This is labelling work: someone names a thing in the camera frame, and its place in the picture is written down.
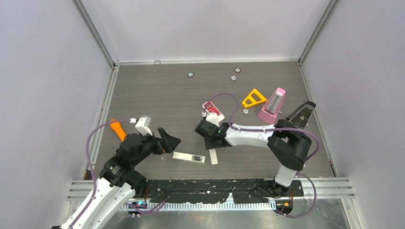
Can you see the slim remote back cover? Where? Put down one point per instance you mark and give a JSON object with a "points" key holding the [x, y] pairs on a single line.
{"points": [[213, 156]]}

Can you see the white remote control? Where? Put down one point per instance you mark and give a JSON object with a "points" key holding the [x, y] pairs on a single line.
{"points": [[209, 107]]}

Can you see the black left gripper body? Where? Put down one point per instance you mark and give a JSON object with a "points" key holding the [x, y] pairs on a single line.
{"points": [[157, 146]]}

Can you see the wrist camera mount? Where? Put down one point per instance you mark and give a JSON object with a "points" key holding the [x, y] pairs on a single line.
{"points": [[142, 125], [213, 118]]}

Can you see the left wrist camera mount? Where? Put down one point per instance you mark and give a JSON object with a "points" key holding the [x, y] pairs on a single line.
{"points": [[142, 125]]}

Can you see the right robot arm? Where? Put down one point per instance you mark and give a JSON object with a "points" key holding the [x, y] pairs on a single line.
{"points": [[289, 144]]}

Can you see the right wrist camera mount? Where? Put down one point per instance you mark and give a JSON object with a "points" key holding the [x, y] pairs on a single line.
{"points": [[213, 118]]}

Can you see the slim white black remote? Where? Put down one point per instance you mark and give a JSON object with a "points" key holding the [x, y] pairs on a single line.
{"points": [[188, 157]]}

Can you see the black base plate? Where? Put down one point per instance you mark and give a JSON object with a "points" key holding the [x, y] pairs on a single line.
{"points": [[212, 191]]}

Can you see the pink metronome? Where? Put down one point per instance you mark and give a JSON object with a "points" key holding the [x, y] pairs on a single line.
{"points": [[271, 109]]}

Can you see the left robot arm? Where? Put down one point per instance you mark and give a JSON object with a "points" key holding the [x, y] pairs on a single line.
{"points": [[118, 181]]}

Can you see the yellow triangular plastic frame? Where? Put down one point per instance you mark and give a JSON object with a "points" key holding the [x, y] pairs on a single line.
{"points": [[253, 98]]}

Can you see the orange handle tool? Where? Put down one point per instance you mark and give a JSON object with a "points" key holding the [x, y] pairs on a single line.
{"points": [[115, 125]]}

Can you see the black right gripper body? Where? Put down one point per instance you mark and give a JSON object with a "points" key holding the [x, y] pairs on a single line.
{"points": [[209, 144]]}

